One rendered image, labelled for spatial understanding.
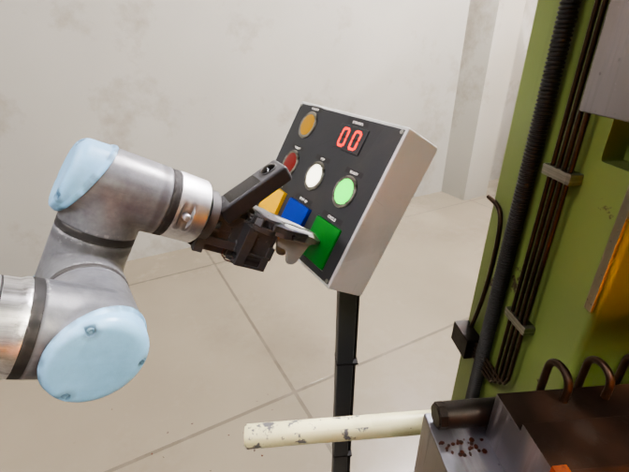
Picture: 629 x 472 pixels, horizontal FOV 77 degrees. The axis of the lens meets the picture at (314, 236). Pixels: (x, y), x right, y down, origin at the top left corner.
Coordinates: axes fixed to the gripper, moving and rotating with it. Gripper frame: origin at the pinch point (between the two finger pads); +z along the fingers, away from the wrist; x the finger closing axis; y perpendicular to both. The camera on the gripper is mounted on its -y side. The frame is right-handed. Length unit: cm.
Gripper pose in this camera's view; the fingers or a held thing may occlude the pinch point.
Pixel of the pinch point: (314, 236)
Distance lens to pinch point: 66.6
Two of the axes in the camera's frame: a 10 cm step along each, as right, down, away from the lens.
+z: 7.5, 2.6, 6.1
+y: -4.3, 8.9, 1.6
